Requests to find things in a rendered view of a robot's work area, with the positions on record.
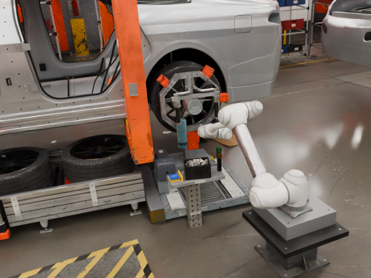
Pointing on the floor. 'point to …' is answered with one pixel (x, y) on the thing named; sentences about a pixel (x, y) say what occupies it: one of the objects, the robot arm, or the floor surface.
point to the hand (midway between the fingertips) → (212, 120)
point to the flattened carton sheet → (227, 141)
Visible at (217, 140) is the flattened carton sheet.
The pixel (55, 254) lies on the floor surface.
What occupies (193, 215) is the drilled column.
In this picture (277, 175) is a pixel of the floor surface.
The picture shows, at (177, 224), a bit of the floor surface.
